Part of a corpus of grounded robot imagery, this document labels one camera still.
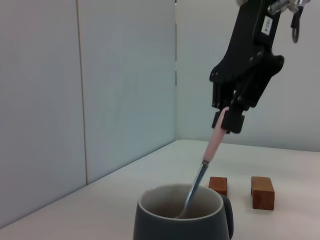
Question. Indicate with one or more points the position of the light brown wooden block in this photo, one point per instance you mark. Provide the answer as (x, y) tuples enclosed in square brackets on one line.
[(262, 196)]

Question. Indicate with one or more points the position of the dark grey ceramic cup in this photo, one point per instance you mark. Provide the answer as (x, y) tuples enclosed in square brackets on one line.
[(155, 225)]

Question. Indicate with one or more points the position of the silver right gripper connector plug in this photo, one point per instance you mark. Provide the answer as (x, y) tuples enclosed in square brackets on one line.
[(285, 4)]

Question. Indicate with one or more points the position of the dark stained wooden block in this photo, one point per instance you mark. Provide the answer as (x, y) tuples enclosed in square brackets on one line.
[(218, 185)]

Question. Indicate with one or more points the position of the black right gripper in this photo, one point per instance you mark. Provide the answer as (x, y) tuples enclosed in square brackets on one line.
[(245, 50)]

